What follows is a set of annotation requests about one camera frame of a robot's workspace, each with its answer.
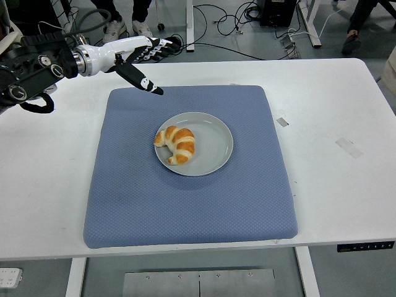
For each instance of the small grey tape strip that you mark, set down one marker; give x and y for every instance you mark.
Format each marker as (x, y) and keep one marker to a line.
(282, 122)

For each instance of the black caster wheel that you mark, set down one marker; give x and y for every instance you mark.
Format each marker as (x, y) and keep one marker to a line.
(160, 27)

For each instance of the person's foot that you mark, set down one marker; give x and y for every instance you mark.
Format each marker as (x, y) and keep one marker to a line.
(142, 28)
(351, 43)
(114, 31)

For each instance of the white chair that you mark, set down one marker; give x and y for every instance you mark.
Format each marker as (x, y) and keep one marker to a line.
(7, 38)

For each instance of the round grey plate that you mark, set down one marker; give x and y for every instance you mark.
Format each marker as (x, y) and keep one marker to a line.
(213, 139)

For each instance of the large clear tape patch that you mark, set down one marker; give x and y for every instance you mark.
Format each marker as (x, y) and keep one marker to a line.
(349, 147)

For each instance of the person's leg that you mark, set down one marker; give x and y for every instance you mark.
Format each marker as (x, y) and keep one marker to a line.
(140, 9)
(106, 3)
(359, 15)

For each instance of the black equipment box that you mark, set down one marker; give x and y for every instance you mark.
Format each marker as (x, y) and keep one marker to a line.
(278, 12)

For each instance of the golden croissant bread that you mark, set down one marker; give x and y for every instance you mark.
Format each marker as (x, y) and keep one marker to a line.
(182, 139)

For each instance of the white slanted desk frame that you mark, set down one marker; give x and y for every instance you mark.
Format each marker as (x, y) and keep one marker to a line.
(315, 38)

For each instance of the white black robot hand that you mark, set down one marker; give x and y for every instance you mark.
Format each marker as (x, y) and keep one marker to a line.
(111, 51)

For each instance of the white desk leg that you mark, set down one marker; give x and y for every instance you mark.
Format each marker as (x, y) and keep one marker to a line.
(189, 24)

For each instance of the person's right leg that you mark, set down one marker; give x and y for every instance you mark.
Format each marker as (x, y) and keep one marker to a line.
(106, 3)

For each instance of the blue quilted mat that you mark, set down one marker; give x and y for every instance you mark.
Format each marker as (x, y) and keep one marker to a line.
(185, 210)

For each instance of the person's left foot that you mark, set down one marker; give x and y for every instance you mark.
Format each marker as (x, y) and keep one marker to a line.
(142, 28)

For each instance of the black table control panel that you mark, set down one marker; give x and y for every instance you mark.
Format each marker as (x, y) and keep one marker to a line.
(365, 247)

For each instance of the person's left leg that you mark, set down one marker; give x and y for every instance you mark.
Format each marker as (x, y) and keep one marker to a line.
(140, 9)

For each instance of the white power strip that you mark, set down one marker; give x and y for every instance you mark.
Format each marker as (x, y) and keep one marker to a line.
(9, 278)

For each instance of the person's right foot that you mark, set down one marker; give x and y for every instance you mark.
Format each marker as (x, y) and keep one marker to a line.
(114, 31)

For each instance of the grey foot pedal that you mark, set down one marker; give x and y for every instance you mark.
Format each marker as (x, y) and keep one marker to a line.
(286, 42)

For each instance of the beige fabric object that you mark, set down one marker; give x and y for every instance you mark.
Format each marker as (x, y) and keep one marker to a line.
(390, 74)

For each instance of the white table leg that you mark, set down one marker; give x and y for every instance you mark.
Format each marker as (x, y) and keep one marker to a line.
(75, 278)
(307, 275)

